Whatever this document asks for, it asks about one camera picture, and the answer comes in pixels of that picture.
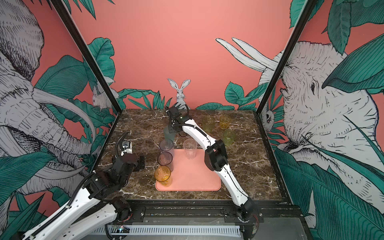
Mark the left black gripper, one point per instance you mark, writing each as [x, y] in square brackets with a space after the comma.
[138, 166]

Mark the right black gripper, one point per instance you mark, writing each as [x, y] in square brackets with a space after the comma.
[171, 123]

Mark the teal frosted tumbler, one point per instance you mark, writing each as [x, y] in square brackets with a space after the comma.
[169, 133]

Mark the blue-grey clear tumbler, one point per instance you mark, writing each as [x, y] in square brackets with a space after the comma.
[167, 146]

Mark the clear colourless tumbler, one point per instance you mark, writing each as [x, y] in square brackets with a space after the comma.
[190, 148]

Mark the light green tumbler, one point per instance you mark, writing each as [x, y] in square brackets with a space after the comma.
[208, 124]

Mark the amber yellow tumbler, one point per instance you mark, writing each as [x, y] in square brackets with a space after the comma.
[163, 176]

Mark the dark smoky tumbler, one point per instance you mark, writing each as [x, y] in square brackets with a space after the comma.
[165, 159]

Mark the pink plastic tray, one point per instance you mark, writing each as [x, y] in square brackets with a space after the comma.
[191, 175]

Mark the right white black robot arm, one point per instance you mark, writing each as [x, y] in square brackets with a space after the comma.
[216, 160]

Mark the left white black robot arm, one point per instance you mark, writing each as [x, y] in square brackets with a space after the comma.
[64, 224]

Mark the yellow short tumbler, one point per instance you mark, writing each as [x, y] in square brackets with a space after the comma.
[225, 121]

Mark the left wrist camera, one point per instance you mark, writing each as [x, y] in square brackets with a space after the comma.
[126, 148]

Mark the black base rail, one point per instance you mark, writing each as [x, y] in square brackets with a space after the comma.
[216, 208]

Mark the white slotted cable duct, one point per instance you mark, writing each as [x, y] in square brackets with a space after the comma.
[163, 230]

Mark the left black frame post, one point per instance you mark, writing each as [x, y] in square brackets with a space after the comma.
[83, 47]

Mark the black frame post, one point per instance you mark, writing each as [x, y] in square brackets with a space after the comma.
[83, 47]
[298, 29]

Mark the right black frame post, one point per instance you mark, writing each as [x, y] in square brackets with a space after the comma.
[298, 29]

